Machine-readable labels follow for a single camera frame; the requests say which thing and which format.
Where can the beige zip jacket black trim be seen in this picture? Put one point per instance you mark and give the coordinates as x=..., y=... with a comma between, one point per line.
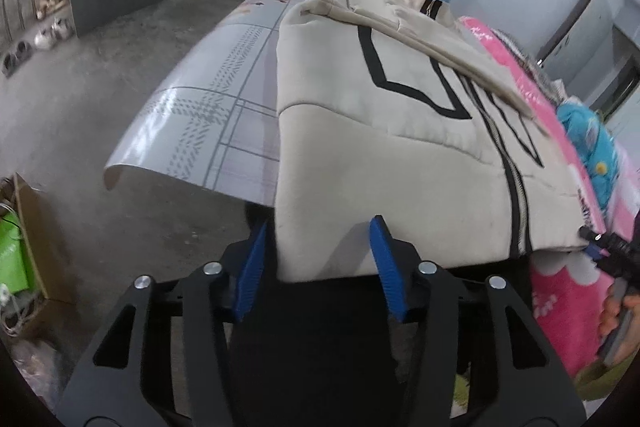
x=375, y=147

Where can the floral plastic table cover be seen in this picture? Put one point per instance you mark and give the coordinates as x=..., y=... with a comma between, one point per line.
x=210, y=107

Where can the pink floral blanket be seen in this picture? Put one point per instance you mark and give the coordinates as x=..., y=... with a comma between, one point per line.
x=560, y=302

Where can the green bag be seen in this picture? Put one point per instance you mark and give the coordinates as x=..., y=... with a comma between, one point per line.
x=15, y=252

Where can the person's right hand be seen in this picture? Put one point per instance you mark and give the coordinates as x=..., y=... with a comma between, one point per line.
x=611, y=312

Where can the grey door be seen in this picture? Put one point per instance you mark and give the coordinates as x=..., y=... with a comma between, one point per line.
x=580, y=42

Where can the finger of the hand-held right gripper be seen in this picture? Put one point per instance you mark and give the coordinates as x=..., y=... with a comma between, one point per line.
x=612, y=264
x=607, y=241

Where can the row of shoes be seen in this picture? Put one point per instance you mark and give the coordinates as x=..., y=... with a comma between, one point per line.
x=50, y=34

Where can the person's black pants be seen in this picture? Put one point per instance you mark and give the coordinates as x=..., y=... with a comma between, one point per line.
x=310, y=347

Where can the brown cardboard box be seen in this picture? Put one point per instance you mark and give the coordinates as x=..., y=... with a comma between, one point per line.
x=42, y=247

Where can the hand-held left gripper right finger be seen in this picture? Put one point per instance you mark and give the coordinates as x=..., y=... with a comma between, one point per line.
x=387, y=272

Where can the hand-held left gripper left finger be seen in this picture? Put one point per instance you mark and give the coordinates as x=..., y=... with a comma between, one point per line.
x=250, y=272

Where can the grey patterned blanket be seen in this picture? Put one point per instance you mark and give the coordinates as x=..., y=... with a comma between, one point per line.
x=530, y=62

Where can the blue floral quilt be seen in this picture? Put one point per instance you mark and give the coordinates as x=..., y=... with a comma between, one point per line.
x=585, y=132

